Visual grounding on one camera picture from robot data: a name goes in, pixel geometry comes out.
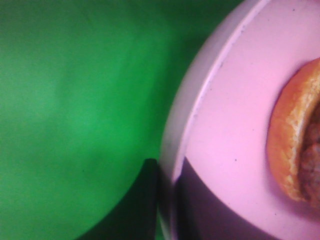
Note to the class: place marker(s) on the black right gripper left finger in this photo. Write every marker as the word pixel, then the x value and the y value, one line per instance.
pixel 135 216

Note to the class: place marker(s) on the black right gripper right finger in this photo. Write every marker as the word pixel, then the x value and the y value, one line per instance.
pixel 200 215

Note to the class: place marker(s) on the pink round plate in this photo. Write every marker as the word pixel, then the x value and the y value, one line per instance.
pixel 220 115

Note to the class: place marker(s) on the burger with lettuce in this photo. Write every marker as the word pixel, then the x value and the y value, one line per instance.
pixel 293 136

